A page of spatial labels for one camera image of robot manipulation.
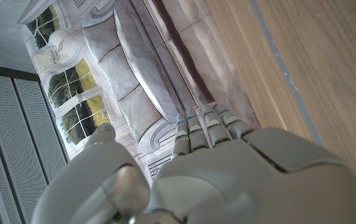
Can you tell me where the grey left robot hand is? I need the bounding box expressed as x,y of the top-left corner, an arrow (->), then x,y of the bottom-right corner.
31,103 -> 356,224

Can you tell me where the printed sofa room backdrop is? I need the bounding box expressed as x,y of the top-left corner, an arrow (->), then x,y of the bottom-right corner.
17,0 -> 261,181

